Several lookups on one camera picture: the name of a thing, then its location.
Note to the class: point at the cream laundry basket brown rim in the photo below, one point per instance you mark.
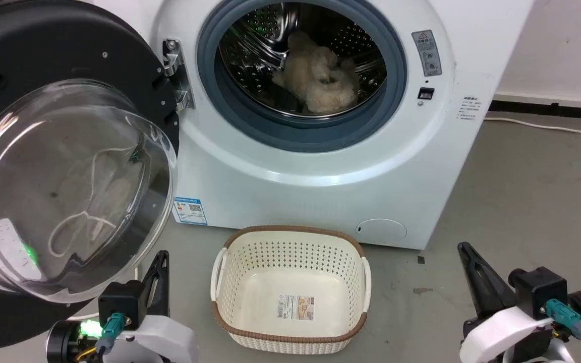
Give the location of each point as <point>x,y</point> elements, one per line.
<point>290,252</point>

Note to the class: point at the chrome door hinge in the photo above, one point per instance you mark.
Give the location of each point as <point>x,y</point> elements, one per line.
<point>182,75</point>

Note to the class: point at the white front-load washing machine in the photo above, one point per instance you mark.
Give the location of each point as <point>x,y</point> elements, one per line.
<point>321,201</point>

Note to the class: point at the paper label inside basket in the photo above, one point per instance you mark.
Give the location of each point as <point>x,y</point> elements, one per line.
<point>296,307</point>

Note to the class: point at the washer door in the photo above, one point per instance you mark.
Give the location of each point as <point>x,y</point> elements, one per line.
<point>43,45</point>

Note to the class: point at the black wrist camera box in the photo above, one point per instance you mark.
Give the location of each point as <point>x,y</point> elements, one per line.
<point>121,300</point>
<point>540,290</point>

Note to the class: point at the black baseboard strip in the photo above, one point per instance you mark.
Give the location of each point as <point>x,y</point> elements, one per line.
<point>547,109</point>

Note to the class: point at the beige plush toy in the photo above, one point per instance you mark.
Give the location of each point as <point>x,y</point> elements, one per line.
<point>321,80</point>

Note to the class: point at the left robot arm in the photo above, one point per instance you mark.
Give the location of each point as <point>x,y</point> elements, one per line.
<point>61,343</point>

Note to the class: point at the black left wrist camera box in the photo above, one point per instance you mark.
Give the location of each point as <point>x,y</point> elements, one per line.
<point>121,300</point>

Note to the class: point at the round white filter cover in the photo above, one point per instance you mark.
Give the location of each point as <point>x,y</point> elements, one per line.
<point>381,230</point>

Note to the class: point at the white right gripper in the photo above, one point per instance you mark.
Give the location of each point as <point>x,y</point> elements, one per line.
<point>502,333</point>

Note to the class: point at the steel perforated washer drum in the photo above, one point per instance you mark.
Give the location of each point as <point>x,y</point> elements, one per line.
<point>255,45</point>

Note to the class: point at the grey warning sticker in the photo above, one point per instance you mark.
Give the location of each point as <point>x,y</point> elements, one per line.
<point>426,53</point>

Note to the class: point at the black door latch slot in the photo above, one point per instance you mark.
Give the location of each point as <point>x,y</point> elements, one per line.
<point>425,93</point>

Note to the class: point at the blue energy label sticker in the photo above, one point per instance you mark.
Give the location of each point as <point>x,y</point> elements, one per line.
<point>190,210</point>

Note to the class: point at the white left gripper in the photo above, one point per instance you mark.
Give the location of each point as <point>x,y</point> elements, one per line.
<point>164,338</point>

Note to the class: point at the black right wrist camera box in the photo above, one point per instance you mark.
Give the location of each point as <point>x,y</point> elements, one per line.
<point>540,290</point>

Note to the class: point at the small printed text sticker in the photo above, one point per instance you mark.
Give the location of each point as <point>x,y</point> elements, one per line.
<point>467,108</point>

